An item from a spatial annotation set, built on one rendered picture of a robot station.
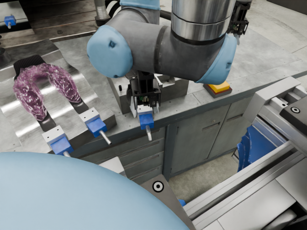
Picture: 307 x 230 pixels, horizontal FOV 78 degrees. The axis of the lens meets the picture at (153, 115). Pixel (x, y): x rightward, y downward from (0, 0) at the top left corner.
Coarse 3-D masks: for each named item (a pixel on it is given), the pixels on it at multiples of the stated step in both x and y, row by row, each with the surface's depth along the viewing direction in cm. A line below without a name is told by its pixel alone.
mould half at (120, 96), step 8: (112, 80) 66; (120, 80) 66; (128, 80) 66; (176, 80) 66; (184, 80) 68; (112, 88) 72; (168, 88) 67; (176, 88) 69; (184, 88) 71; (120, 96) 61; (168, 96) 70; (176, 96) 72; (120, 104) 64; (128, 104) 65; (128, 112) 68
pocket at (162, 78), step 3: (162, 75) 68; (165, 75) 69; (159, 78) 69; (162, 78) 69; (165, 78) 70; (168, 78) 70; (171, 78) 69; (174, 78) 67; (162, 81) 70; (165, 81) 70; (168, 81) 70; (171, 81) 70; (174, 81) 67; (165, 84) 69; (168, 84) 67; (171, 84) 67
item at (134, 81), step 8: (136, 72) 45; (144, 72) 49; (136, 80) 51; (144, 80) 47; (152, 80) 47; (136, 88) 49; (144, 88) 48; (152, 88) 48; (136, 96) 48; (144, 96) 49; (152, 96) 49; (160, 96) 49; (144, 104) 51; (152, 104) 51
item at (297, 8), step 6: (270, 0) 354; (276, 0) 346; (282, 0) 338; (288, 0) 330; (294, 0) 323; (300, 0) 316; (306, 0) 310; (288, 6) 334; (294, 6) 327; (300, 6) 320; (306, 6) 313; (300, 12) 323; (306, 12) 316
